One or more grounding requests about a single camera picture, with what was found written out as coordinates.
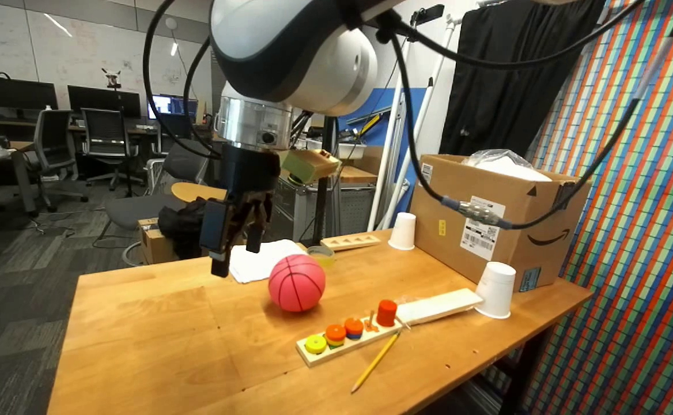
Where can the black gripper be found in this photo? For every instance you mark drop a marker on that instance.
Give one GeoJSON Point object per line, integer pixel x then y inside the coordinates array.
{"type": "Point", "coordinates": [250, 175]}

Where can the pink rubber basketball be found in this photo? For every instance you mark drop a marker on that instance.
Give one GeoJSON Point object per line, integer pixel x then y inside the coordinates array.
{"type": "Point", "coordinates": [296, 284]}

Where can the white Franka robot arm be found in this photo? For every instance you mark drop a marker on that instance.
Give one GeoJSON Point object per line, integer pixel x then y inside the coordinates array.
{"type": "Point", "coordinates": [297, 48]}

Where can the folded white towel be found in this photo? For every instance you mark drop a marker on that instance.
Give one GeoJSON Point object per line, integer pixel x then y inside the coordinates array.
{"type": "Point", "coordinates": [257, 263]}

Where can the black backpack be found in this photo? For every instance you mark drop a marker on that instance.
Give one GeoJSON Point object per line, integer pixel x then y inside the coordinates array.
{"type": "Point", "coordinates": [183, 226]}

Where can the round wooden stool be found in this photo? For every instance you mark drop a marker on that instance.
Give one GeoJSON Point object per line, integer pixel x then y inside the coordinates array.
{"type": "Point", "coordinates": [194, 192]}

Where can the small cardboard floor box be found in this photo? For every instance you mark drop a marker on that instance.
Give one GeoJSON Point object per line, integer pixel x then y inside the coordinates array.
{"type": "Point", "coordinates": [156, 243]}

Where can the wooden strip with holes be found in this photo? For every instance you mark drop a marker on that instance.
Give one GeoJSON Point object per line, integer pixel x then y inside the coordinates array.
{"type": "Point", "coordinates": [348, 243]}

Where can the wooden top workbench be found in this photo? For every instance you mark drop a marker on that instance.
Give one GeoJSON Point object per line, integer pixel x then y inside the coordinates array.
{"type": "Point", "coordinates": [344, 181]}

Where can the dark orange disc block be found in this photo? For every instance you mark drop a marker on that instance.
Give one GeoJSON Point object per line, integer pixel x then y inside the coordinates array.
{"type": "Point", "coordinates": [354, 328]}

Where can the lit computer monitor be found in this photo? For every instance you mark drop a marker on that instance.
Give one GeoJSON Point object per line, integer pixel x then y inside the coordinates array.
{"type": "Point", "coordinates": [172, 107]}

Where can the white paper cup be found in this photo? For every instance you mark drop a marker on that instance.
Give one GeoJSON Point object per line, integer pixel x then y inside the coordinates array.
{"type": "Point", "coordinates": [401, 232]}
{"type": "Point", "coordinates": [497, 291]}

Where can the black mesh office chair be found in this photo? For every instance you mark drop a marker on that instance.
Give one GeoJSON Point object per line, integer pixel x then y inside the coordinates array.
{"type": "Point", "coordinates": [52, 152]}
{"type": "Point", "coordinates": [108, 141]}

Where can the red cylinder block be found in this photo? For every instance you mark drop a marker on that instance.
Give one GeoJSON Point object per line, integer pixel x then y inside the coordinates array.
{"type": "Point", "coordinates": [385, 313]}

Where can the yellow pencil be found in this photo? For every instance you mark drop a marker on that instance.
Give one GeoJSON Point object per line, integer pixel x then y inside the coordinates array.
{"type": "Point", "coordinates": [373, 364]}

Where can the small dark tripod gadget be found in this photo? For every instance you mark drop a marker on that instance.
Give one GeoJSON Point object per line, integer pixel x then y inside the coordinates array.
{"type": "Point", "coordinates": [111, 78]}

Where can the long white foam board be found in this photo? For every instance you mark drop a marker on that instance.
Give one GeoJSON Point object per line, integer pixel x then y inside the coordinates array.
{"type": "Point", "coordinates": [437, 305]}

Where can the large cardboard shipping box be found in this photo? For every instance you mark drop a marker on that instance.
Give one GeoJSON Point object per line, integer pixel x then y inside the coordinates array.
{"type": "Point", "coordinates": [499, 216]}

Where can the wide black computer monitor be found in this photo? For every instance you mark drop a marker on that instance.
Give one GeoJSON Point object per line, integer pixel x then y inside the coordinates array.
{"type": "Point", "coordinates": [10, 96]}

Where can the white plastic bag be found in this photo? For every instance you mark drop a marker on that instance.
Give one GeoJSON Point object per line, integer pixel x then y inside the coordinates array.
{"type": "Point", "coordinates": [505, 164]}

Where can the black hanging cloth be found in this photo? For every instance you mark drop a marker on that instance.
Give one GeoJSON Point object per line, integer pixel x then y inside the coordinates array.
{"type": "Point", "coordinates": [505, 78]}

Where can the multicoloured striped backdrop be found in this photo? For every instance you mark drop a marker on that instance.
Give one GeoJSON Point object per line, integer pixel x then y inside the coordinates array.
{"type": "Point", "coordinates": [636, 269]}

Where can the blue board white frame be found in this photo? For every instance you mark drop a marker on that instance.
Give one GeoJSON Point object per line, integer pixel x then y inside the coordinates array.
{"type": "Point", "coordinates": [394, 153]}

